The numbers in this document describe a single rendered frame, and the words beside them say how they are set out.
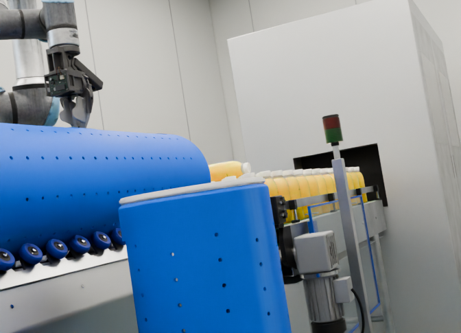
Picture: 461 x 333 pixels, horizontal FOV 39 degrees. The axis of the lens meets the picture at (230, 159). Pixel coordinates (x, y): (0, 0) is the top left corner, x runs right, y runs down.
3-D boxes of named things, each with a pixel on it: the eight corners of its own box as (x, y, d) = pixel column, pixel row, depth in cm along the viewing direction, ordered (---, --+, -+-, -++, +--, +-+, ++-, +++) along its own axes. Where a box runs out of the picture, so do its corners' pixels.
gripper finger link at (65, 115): (57, 136, 158) (53, 99, 158) (73, 137, 163) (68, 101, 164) (68, 134, 157) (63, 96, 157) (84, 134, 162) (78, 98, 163)
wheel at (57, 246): (55, 261, 128) (60, 255, 128) (40, 246, 129) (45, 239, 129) (68, 257, 132) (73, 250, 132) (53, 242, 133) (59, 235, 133)
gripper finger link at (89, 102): (75, 115, 161) (71, 81, 161) (80, 116, 162) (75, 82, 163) (91, 111, 159) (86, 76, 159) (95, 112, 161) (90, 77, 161)
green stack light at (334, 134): (324, 143, 237) (321, 130, 237) (328, 144, 243) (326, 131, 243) (341, 141, 234) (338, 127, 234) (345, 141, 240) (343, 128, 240)
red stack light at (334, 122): (321, 130, 237) (320, 119, 237) (326, 130, 243) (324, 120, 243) (338, 126, 235) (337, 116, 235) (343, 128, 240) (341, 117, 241)
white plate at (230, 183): (264, 179, 137) (265, 185, 137) (134, 200, 138) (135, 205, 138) (265, 174, 110) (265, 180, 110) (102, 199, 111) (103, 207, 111)
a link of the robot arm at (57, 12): (67, -5, 168) (75, -17, 160) (73, 37, 167) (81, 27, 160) (36, -6, 164) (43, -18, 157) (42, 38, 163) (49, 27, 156)
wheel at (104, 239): (99, 252, 142) (105, 246, 141) (86, 237, 143) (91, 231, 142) (110, 248, 146) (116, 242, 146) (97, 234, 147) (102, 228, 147)
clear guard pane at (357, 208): (331, 349, 224) (309, 208, 228) (378, 303, 296) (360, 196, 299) (333, 348, 224) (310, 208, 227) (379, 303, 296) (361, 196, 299)
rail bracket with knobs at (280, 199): (254, 231, 211) (249, 200, 211) (263, 229, 217) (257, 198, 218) (283, 227, 207) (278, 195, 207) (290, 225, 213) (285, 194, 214)
